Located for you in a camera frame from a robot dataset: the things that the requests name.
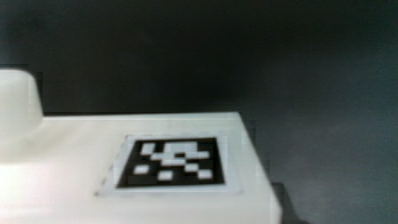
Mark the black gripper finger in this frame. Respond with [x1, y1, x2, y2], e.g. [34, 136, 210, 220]
[272, 182, 309, 224]

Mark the white front drawer with tag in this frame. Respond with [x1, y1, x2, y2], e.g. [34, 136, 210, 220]
[0, 69, 283, 224]

